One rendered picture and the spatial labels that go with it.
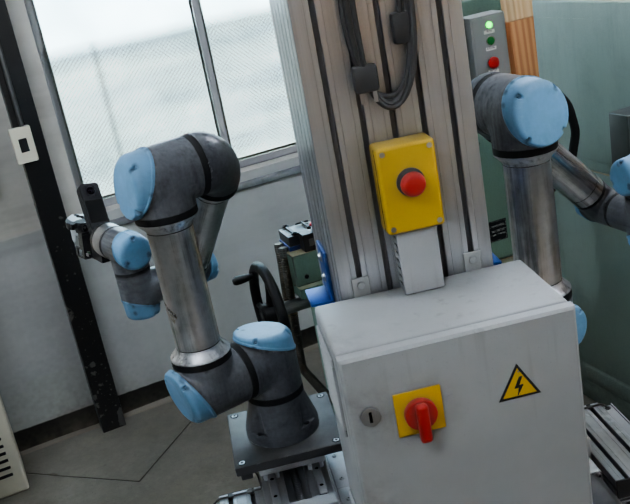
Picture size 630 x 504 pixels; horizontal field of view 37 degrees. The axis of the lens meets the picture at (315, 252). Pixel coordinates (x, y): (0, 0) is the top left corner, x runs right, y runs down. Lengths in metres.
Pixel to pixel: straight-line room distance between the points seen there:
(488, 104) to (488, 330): 0.53
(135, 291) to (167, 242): 0.31
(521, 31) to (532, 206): 2.45
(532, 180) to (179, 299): 0.67
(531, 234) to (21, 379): 2.54
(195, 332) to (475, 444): 0.61
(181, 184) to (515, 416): 0.70
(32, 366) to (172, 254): 2.20
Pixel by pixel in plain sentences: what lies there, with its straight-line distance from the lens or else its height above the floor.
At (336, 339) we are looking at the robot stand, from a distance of 1.32.
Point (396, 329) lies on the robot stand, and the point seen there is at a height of 1.23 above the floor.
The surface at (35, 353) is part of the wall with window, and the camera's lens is 3.81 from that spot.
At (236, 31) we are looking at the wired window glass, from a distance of 3.83.
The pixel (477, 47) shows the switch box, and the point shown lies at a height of 1.41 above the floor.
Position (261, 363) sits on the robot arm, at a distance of 1.81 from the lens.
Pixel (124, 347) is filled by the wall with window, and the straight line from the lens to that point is 3.87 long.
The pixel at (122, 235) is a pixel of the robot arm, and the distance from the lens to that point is 1.94.
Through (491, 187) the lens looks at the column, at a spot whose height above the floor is 1.02.
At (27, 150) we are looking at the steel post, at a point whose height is 1.18.
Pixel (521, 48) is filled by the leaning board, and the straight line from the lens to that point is 4.12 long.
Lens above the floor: 1.80
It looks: 20 degrees down
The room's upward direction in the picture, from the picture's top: 11 degrees counter-clockwise
